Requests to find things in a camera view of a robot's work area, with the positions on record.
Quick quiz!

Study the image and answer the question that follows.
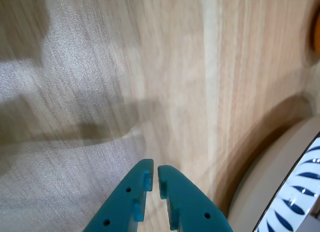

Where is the deep orange rough-skinned orange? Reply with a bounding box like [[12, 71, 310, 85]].
[[310, 8, 320, 53]]

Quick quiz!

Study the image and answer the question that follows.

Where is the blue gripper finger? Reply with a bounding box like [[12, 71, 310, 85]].
[[82, 158, 155, 232], [157, 165, 234, 232]]

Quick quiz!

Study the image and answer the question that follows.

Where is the white plate with blue strokes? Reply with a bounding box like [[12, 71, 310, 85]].
[[226, 116, 320, 232]]

